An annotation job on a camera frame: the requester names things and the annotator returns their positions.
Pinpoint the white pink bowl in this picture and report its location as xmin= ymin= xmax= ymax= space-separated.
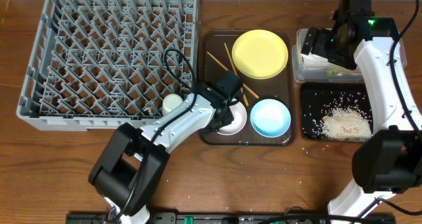
xmin=217 ymin=102 xmax=247 ymax=136

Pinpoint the white paper napkin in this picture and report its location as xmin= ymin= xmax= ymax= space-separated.
xmin=301 ymin=53 xmax=331 ymax=67

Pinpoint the green snack wrapper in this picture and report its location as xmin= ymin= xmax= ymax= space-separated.
xmin=327 ymin=69 xmax=362 ymax=80

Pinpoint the light blue bowl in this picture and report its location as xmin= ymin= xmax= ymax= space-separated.
xmin=250 ymin=99 xmax=291 ymax=138

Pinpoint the white paper cup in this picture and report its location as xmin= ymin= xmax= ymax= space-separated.
xmin=162 ymin=94 xmax=183 ymax=116

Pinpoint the rice and peanut pile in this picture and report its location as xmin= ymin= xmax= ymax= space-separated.
xmin=302 ymin=92 xmax=373 ymax=142

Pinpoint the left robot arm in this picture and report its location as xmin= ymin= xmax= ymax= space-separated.
xmin=88 ymin=82 xmax=241 ymax=223

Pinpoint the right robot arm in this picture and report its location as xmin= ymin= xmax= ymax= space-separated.
xmin=301 ymin=0 xmax=421 ymax=223

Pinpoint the clear plastic bin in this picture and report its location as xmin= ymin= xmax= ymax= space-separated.
xmin=292 ymin=28 xmax=394 ymax=83

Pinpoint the dark brown serving tray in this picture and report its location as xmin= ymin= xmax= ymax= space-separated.
xmin=199 ymin=30 xmax=296 ymax=147

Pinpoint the yellow plate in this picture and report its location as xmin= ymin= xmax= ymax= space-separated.
xmin=231 ymin=30 xmax=289 ymax=80

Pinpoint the wooden chopstick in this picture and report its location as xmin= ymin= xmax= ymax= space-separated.
xmin=206 ymin=51 xmax=259 ymax=99
xmin=224 ymin=43 xmax=249 ymax=107

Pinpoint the black plastic tray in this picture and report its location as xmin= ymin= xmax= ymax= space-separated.
xmin=299 ymin=82 xmax=375 ymax=144

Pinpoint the grey dish rack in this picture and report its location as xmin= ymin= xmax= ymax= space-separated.
xmin=16 ymin=0 xmax=200 ymax=131

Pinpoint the left black cable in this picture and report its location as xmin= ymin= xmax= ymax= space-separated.
xmin=105 ymin=48 xmax=198 ymax=224

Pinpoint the black cable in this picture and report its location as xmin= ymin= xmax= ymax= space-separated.
xmin=355 ymin=0 xmax=422 ymax=224
xmin=105 ymin=48 xmax=198 ymax=224

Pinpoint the right black cable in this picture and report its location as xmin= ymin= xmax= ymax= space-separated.
xmin=355 ymin=0 xmax=422 ymax=224

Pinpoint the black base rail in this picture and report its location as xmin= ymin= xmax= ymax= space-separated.
xmin=65 ymin=211 xmax=396 ymax=224

